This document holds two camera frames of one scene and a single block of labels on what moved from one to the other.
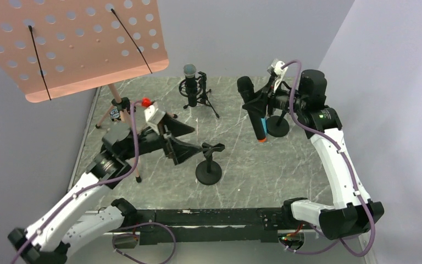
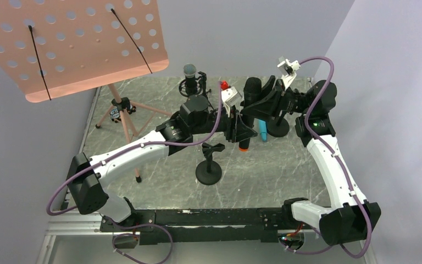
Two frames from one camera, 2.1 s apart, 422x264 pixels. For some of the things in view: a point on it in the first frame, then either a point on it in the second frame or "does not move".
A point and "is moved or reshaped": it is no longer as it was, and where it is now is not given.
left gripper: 168,142 -> 235,123
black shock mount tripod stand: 201,97 does not move
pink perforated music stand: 51,48 does not move
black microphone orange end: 246,89 is moved or reshaped
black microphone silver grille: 190,70 does not move
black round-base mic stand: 209,172 does not move
